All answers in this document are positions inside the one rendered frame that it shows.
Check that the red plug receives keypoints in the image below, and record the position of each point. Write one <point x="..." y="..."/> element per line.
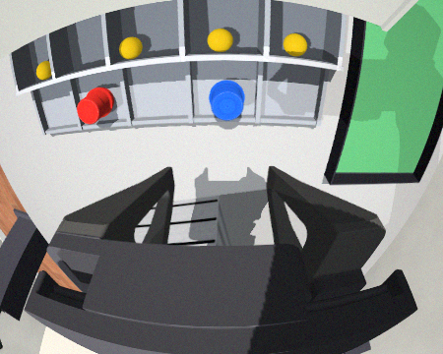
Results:
<point x="97" y="104"/>

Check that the yellow ball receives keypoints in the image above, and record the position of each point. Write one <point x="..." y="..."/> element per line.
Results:
<point x="130" y="47"/>
<point x="220" y="40"/>
<point x="43" y="71"/>
<point x="295" y="44"/>

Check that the green tray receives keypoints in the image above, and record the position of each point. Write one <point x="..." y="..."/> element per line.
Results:
<point x="395" y="90"/>

